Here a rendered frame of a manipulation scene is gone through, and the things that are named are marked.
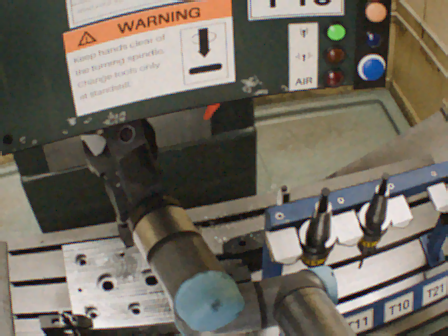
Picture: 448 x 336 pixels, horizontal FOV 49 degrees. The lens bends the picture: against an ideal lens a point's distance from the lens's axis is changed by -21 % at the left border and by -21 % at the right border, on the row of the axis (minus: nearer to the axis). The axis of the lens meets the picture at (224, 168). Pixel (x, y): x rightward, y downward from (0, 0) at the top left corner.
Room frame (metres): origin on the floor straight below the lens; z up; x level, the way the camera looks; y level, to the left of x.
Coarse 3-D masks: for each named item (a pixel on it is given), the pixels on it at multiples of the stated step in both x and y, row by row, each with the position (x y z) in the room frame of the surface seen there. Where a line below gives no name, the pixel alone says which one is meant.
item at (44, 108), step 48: (0, 0) 0.39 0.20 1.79; (48, 0) 0.40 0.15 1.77; (192, 0) 0.43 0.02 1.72; (240, 0) 0.44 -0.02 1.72; (0, 48) 0.39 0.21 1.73; (48, 48) 0.40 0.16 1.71; (240, 48) 0.44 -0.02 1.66; (288, 48) 0.44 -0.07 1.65; (0, 96) 0.39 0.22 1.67; (48, 96) 0.40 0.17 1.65; (192, 96) 0.43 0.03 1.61; (240, 96) 0.43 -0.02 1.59; (0, 144) 0.39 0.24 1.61
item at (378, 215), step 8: (376, 192) 0.55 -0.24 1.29; (376, 200) 0.55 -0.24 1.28; (384, 200) 0.54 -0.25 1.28; (368, 208) 0.55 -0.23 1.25; (376, 208) 0.54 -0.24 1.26; (384, 208) 0.54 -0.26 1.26; (368, 216) 0.55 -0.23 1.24; (376, 216) 0.54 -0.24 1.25; (384, 216) 0.54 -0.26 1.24; (376, 224) 0.53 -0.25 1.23
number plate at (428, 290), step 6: (438, 282) 0.53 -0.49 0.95; (444, 282) 0.53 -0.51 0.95; (426, 288) 0.52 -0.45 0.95; (432, 288) 0.52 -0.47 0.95; (438, 288) 0.52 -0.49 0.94; (444, 288) 0.52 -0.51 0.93; (426, 294) 0.51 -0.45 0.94; (432, 294) 0.51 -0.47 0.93; (438, 294) 0.51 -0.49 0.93; (444, 294) 0.51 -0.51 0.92; (426, 300) 0.50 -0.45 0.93; (432, 300) 0.50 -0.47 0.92
